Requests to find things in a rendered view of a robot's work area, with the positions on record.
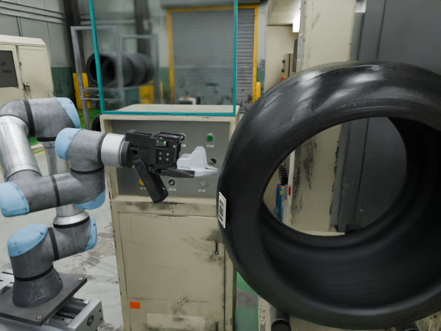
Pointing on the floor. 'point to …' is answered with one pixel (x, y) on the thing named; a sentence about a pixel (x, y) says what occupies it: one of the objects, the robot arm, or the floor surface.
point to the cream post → (302, 186)
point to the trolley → (88, 78)
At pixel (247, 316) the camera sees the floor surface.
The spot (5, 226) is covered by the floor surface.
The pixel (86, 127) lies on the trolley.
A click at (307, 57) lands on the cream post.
